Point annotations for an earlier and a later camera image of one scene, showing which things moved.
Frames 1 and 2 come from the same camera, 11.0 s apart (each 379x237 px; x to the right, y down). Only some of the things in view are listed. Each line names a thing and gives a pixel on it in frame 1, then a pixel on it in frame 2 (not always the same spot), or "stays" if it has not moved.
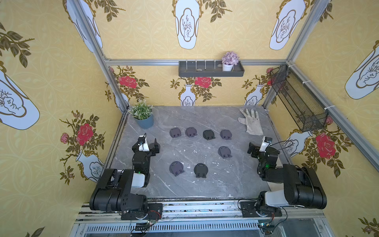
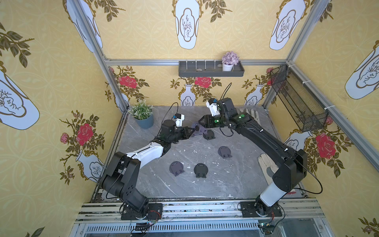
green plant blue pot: x=142 y=113 stays
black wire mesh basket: x=302 y=107 stays
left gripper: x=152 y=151 to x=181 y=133
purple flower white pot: x=228 y=59 stays
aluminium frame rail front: x=208 y=219 stays
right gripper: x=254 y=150 to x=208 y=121
